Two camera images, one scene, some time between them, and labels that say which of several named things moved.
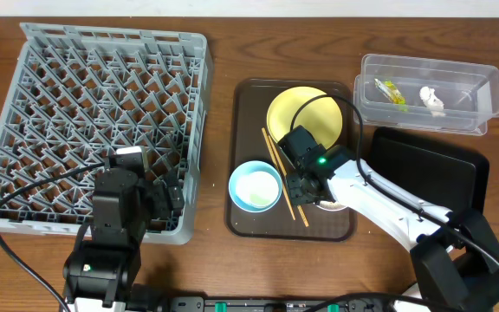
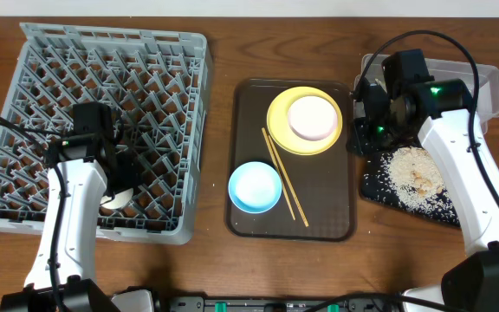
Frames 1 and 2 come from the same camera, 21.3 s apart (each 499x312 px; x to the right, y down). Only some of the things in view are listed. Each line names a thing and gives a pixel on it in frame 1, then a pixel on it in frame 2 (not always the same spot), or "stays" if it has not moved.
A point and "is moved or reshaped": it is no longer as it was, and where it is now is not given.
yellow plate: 320,116 stays
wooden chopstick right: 284,172 stays
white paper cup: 257,189 is moved or reshaped
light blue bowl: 255,186 stays
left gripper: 162,207 -> 131,173
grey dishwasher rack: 75,94 stays
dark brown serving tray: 249,139 stays
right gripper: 294,193 -> 358,133
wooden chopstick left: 280,172 stays
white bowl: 330,205 -> 313,118
